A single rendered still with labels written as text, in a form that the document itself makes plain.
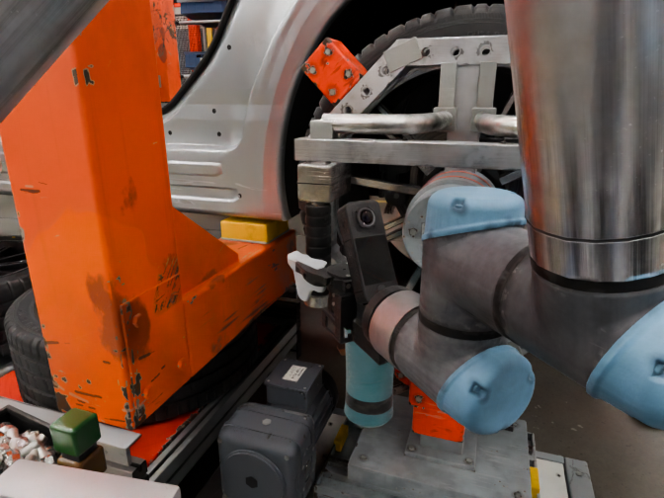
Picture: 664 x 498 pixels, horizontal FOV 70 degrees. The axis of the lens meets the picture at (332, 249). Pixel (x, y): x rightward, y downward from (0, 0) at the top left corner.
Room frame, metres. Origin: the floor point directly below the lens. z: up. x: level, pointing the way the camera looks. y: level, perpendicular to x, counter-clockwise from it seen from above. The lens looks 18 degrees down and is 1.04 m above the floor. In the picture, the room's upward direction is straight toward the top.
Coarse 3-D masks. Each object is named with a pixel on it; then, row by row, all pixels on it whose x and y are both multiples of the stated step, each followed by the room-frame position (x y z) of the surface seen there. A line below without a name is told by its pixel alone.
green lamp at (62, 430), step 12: (72, 408) 0.50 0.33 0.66; (60, 420) 0.48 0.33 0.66; (72, 420) 0.48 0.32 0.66; (84, 420) 0.48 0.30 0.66; (96, 420) 0.49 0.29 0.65; (60, 432) 0.46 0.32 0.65; (72, 432) 0.46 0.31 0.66; (84, 432) 0.47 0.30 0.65; (96, 432) 0.49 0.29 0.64; (60, 444) 0.47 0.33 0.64; (72, 444) 0.46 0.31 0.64; (84, 444) 0.47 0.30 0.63
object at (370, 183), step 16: (400, 80) 0.89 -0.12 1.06; (416, 80) 0.94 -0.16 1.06; (432, 80) 1.09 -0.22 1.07; (400, 96) 1.04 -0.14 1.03; (512, 96) 0.85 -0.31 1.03; (384, 112) 0.92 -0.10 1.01; (352, 176) 0.94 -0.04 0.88; (432, 176) 0.89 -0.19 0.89; (496, 176) 0.85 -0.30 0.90; (512, 176) 0.84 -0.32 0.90; (352, 192) 1.02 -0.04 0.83; (368, 192) 1.14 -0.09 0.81; (400, 192) 0.91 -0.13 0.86; (416, 192) 0.90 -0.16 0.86; (384, 224) 0.92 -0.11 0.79; (400, 256) 1.09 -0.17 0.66; (400, 272) 1.01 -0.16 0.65; (416, 272) 0.89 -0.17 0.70; (416, 288) 0.97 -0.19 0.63
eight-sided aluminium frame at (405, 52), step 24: (408, 48) 0.80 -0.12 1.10; (432, 48) 0.79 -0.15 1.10; (456, 48) 0.82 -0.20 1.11; (480, 48) 0.76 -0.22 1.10; (504, 48) 0.75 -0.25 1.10; (384, 72) 0.85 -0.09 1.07; (360, 96) 0.82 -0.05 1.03; (384, 96) 0.87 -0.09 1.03; (336, 216) 0.90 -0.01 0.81; (336, 240) 0.90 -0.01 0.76
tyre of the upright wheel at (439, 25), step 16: (432, 16) 0.88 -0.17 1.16; (448, 16) 0.86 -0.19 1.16; (464, 16) 0.85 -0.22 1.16; (480, 16) 0.85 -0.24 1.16; (496, 16) 0.84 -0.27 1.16; (400, 32) 0.89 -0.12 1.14; (416, 32) 0.88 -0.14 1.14; (432, 32) 0.87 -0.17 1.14; (448, 32) 0.86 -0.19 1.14; (464, 32) 0.85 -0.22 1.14; (480, 32) 0.84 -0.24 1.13; (496, 32) 0.83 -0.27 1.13; (368, 48) 0.91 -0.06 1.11; (384, 48) 0.90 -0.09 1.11; (368, 64) 0.91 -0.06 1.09; (320, 112) 0.94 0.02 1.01; (304, 208) 0.95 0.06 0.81; (304, 224) 0.95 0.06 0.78
